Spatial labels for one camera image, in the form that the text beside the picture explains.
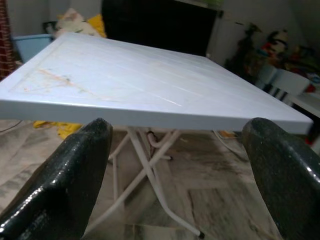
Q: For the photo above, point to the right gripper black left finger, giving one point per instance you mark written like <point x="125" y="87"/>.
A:
<point x="62" y="180"/>

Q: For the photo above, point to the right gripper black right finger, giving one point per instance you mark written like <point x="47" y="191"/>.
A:
<point x="285" y="175"/>

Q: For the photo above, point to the yellow floor cloth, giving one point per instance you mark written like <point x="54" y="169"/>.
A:
<point x="62" y="128"/>

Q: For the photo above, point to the white wooden chair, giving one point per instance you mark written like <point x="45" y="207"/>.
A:
<point x="290" y="83"/>

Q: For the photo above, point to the white plastic folding table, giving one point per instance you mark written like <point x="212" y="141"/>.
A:
<point x="150" y="82"/>

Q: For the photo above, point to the black white plush toy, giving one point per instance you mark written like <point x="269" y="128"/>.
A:
<point x="278" y="40"/>

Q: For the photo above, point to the light blue plastic tub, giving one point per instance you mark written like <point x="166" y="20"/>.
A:
<point x="30" y="46"/>

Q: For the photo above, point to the red brick pillar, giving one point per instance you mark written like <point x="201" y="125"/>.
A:
<point x="5" y="45"/>

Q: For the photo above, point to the white cabinet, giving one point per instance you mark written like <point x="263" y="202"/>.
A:
<point x="225" y="32"/>

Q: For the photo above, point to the cream dinosaur print pillow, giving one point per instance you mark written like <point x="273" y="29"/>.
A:
<point x="72" y="21"/>

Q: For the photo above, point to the yellow cushion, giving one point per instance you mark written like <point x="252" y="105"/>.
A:
<point x="97" y="23"/>

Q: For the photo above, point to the large black panel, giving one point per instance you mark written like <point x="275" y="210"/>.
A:
<point x="160" y="25"/>

